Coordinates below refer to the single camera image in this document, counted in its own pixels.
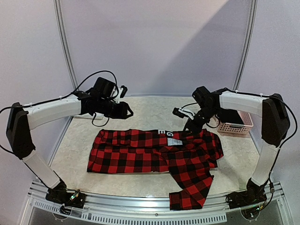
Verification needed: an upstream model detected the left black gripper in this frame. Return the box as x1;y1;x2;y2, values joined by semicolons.
97;98;134;119

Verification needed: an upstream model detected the white green raglan t-shirt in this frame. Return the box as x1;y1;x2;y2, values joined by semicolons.
73;113;104;120

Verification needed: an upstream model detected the red black plaid garment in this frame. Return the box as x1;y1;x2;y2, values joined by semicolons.
87;129;224;210

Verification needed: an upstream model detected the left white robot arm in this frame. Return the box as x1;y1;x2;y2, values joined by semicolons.
6;77;134;203

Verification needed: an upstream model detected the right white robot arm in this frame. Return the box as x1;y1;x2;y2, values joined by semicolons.
179;86;290;187

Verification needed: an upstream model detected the pink plastic laundry basket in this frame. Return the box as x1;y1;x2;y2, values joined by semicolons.
217;111;253;135

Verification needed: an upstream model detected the black garment in basket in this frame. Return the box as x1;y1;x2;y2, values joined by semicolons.
217;109;244;124

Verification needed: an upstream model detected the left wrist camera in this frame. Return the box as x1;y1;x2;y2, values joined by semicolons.
112;85;128;104

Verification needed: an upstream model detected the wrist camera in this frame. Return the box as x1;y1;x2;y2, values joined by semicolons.
112;85;128;104
172;107;195;120

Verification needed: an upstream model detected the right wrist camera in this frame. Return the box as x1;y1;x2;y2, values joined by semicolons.
172;107;195;120

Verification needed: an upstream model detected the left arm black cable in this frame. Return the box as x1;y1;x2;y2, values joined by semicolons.
0;70;119;153

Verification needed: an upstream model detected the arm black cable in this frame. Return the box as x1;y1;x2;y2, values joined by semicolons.
0;70;119;153
181;88;298;150

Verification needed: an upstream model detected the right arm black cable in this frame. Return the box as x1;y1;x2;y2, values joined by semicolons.
181;88;298;150

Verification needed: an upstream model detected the right aluminium frame post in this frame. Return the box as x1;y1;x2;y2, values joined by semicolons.
232;0;257;90

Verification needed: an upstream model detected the aluminium frame post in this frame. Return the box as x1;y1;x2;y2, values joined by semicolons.
232;0;257;90
53;0;79;89

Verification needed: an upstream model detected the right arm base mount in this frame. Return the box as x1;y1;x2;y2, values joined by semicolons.
225;179;268;209

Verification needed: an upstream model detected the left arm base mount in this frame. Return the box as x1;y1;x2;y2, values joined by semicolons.
45;189;87;209

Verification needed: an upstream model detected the aluminium front rail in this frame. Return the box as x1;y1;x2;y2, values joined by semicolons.
20;181;294;225

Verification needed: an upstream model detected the left aluminium frame post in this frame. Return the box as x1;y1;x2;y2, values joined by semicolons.
53;0;79;89

